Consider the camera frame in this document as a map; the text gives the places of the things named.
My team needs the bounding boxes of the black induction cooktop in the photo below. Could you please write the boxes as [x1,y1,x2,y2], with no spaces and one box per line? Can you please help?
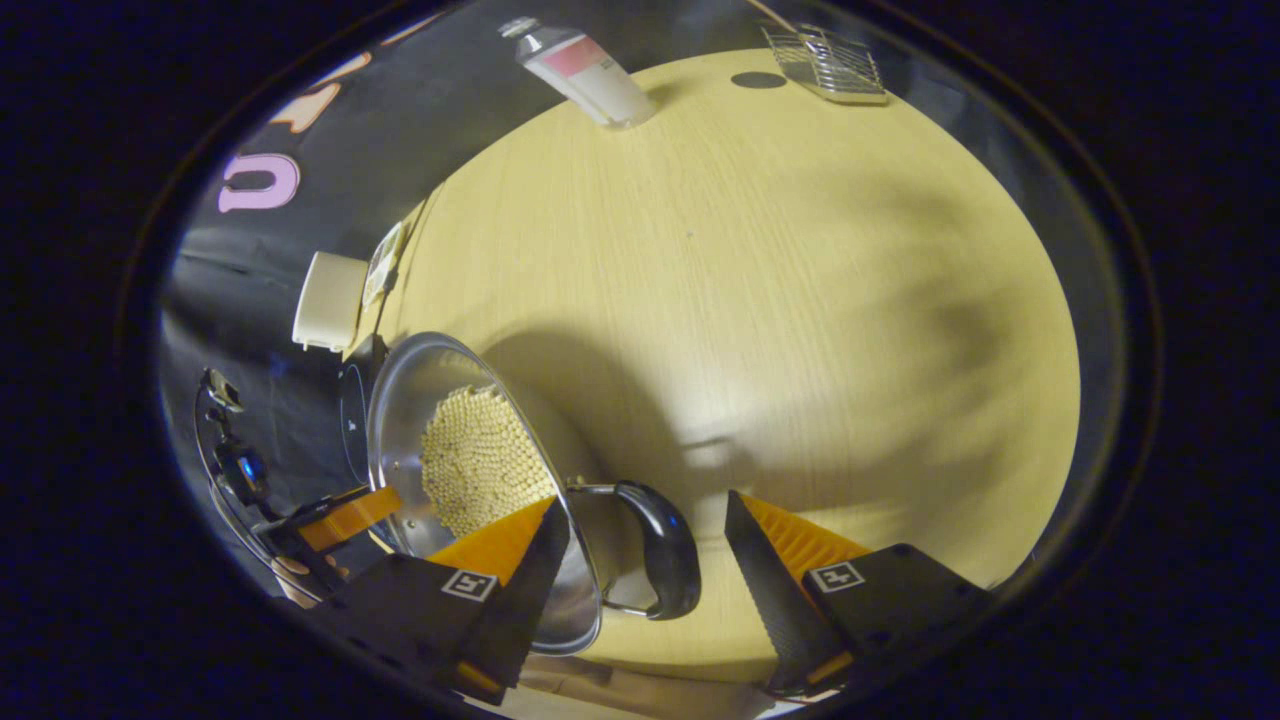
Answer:
[338,335,386,486]

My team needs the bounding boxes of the stainless steel pot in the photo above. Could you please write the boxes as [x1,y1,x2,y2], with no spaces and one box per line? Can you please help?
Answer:
[365,332,703,656]

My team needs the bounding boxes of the small pink label bottle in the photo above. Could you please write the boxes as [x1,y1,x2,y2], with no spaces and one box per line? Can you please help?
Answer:
[498,17,656,129]

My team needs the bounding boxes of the heap of yellow soybeans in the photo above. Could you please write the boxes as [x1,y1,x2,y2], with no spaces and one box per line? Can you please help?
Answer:
[420,385,558,538]

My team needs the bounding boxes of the white toaster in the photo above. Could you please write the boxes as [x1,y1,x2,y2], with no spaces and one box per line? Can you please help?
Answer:
[292,251,369,353]

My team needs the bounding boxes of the white divided bean dish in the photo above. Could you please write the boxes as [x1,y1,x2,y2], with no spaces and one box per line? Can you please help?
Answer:
[362,222,409,306]

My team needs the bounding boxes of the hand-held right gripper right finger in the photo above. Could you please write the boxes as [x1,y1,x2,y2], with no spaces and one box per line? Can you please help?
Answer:
[725,490,996,698]

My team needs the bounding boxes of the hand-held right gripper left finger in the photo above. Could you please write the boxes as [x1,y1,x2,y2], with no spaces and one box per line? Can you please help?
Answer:
[305,497,571,706]

